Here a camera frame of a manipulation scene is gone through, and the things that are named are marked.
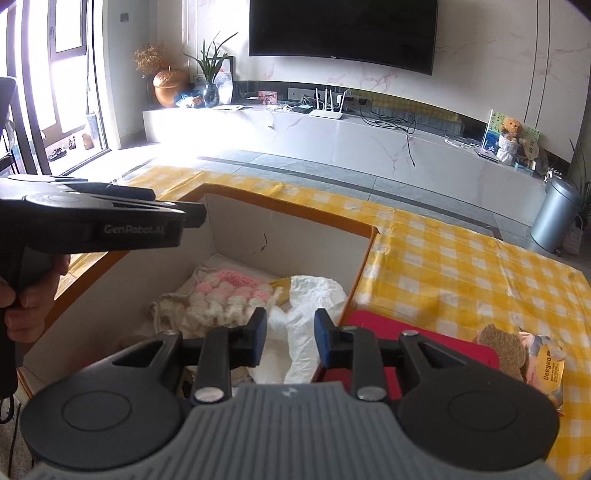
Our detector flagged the pink white knitted item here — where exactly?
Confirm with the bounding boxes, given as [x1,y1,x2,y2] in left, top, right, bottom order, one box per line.
[185,270,285,329]

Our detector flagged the black framed picture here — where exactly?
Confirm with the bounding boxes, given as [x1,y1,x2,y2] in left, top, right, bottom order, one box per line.
[213,55,236,106]

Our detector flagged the red square box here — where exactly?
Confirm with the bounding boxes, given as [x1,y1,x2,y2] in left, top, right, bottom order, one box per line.
[318,310,502,402]

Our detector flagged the white cable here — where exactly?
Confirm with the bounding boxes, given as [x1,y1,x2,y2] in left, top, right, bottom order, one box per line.
[444,137,482,152]

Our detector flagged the person's left hand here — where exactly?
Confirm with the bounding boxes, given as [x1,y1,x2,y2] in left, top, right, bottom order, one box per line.
[0,255,71,343]

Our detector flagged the orange vase with dried flowers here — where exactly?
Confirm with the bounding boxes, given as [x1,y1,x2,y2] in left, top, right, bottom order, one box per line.
[134,44,188,109]

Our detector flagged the brown bread slice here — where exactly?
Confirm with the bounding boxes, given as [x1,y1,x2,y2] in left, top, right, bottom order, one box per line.
[476,323,528,383]

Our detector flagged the woven checkered bag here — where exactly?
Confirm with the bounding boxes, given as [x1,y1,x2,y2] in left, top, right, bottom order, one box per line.
[563,220,588,256]

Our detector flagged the white router with antennas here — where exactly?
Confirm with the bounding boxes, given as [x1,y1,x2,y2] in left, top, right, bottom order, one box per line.
[308,88,350,120]

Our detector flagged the yellow small packet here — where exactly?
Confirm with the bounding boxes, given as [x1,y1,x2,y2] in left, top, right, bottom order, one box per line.
[269,276,294,306]

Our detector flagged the orange cardboard box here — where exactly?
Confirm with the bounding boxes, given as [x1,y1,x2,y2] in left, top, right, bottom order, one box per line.
[18,182,380,400]

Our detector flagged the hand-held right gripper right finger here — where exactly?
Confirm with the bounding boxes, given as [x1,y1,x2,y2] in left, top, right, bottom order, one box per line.
[314,308,485,402]

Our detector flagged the tall green leaf plant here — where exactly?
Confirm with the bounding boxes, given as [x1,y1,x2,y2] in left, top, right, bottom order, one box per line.
[569,138,591,220]

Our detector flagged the blue white ceramic vase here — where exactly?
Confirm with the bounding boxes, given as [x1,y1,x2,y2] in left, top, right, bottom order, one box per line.
[85,111,100,151]

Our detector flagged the black cables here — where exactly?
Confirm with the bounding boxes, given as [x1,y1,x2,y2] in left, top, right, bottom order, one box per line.
[359,104,419,168]

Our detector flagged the dark chair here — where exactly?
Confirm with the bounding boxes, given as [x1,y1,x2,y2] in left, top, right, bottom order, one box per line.
[0,76,29,177]

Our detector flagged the brown teddy bear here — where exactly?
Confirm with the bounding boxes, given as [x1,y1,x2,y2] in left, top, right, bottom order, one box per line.
[496,117,530,166]

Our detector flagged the orange snack packet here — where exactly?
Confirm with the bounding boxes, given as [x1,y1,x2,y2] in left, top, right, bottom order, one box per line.
[517,331,568,409]

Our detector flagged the cream knitted cloth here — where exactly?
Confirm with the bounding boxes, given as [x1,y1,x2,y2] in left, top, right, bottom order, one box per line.
[150,265,218,343]

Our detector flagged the shoes on window ledge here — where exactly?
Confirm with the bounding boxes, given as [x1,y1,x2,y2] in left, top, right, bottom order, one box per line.
[47,135,93,161]

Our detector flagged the white plastic bag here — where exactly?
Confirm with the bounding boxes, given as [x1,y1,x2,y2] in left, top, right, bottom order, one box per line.
[252,275,348,387]

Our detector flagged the black wall television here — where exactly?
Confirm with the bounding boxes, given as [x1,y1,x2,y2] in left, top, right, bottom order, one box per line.
[249,0,438,76]

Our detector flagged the silver round trash can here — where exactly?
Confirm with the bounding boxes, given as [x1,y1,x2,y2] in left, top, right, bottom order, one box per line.
[530,178,584,254]

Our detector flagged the white marble television cabinet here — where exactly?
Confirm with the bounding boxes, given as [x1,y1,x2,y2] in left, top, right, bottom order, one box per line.
[143,80,548,247]

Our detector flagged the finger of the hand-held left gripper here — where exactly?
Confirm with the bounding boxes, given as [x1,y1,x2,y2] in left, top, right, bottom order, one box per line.
[51,181,158,202]
[92,198,207,230]

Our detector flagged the green plant in glass vase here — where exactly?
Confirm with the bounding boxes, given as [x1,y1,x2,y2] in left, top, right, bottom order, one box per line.
[184,32,239,108]

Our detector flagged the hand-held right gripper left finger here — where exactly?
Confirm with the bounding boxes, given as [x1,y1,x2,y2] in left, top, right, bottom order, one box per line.
[99,307,269,404]

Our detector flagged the yellow checkered mat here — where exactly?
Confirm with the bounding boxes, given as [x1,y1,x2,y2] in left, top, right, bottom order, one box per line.
[60,166,591,468]

